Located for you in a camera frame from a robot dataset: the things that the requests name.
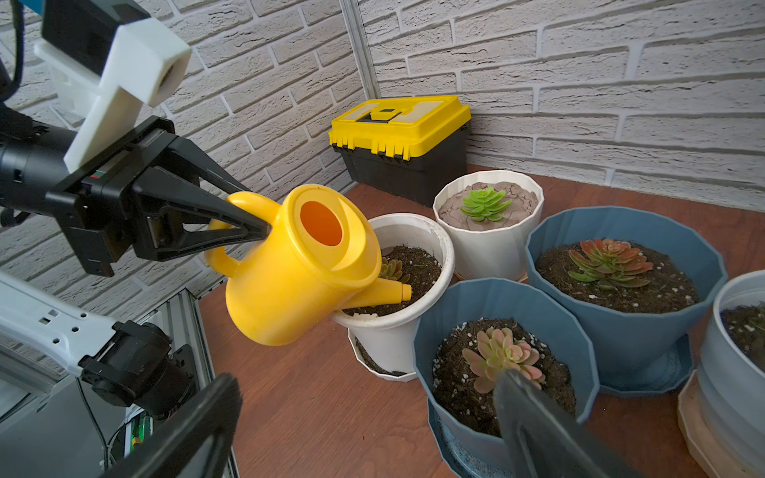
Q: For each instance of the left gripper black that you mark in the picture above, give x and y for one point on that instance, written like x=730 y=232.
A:
x=174 y=215

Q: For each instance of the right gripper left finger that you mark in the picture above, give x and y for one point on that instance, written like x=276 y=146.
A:
x=195 y=442

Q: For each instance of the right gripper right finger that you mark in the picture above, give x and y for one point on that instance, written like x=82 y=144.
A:
x=543 y=440

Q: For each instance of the yellow watering can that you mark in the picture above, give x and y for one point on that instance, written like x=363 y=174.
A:
x=321 y=256

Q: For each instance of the large white pot succulent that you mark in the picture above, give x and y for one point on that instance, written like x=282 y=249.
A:
x=388 y=340

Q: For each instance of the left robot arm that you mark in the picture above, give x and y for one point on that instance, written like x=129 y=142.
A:
x=126 y=364

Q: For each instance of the blue pot succulent front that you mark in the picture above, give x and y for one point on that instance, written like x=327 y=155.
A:
x=479 y=329

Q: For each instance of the blue pot succulent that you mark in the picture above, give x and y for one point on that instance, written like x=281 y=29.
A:
x=637 y=282
x=479 y=329

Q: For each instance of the blue pot succulent back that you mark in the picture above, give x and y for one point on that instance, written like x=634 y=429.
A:
x=637 y=282

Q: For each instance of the white pot green succulent right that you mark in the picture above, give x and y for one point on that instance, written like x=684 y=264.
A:
x=732 y=386

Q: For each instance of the white pot green succulent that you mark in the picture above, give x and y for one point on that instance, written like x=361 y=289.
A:
x=732 y=386
x=489 y=216

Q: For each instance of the white pot green succulent back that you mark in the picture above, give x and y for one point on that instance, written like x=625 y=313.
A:
x=489 y=216

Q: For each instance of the yellow black toolbox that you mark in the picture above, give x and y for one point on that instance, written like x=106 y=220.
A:
x=408 y=147

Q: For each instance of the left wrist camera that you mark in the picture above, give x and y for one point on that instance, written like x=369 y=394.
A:
x=108 y=60

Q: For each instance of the aluminium rail frame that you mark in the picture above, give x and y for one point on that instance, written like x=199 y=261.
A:
x=49 y=429

